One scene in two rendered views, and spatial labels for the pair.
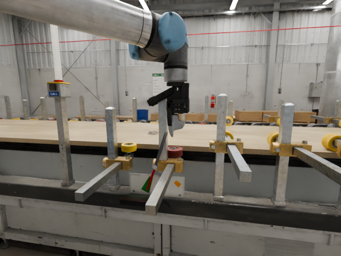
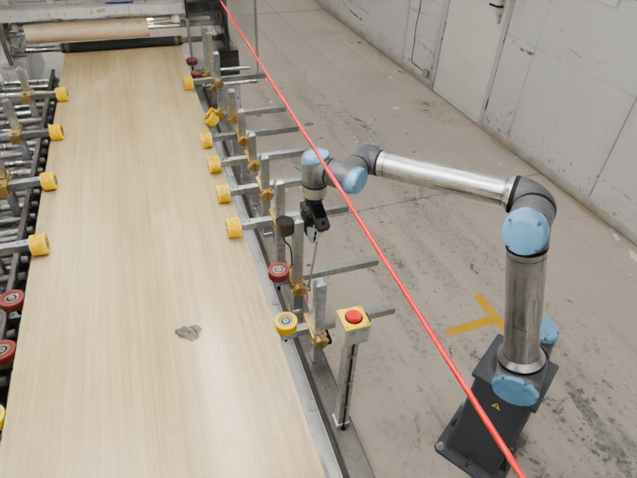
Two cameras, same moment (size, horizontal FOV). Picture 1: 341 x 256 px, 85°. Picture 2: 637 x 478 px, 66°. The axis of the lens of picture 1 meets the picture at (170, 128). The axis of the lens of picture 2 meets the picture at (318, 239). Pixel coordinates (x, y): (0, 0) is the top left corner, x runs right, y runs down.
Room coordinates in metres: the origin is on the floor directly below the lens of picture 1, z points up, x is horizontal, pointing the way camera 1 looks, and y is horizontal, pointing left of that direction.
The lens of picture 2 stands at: (1.43, 1.22, 2.20)
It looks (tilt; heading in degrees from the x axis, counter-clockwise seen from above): 40 degrees down; 240
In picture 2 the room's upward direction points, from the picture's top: 3 degrees clockwise
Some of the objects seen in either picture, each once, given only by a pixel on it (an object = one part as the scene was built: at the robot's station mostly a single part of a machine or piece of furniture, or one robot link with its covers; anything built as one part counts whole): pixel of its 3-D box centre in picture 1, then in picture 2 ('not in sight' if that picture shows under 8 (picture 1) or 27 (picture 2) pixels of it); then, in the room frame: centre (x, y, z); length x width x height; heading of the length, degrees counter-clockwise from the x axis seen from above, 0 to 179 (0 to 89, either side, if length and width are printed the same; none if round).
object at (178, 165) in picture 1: (168, 164); (294, 280); (0.82, 0.01, 0.85); 0.14 x 0.06 x 0.05; 80
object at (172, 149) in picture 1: (174, 158); (279, 279); (0.88, -0.02, 0.85); 0.08 x 0.08 x 0.11
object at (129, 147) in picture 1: (129, 153); (285, 330); (0.96, 0.22, 0.85); 0.08 x 0.08 x 0.11
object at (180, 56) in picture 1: (175, 52); (316, 168); (0.73, -0.02, 1.32); 0.10 x 0.09 x 0.12; 121
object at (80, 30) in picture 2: not in sight; (119, 28); (0.90, -2.63, 1.05); 1.43 x 0.12 x 0.12; 170
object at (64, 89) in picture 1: (59, 90); (352, 326); (0.91, 0.53, 1.18); 0.07 x 0.07 x 0.08; 80
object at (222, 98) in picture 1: (219, 150); (280, 229); (0.78, -0.21, 0.93); 0.04 x 0.04 x 0.48; 80
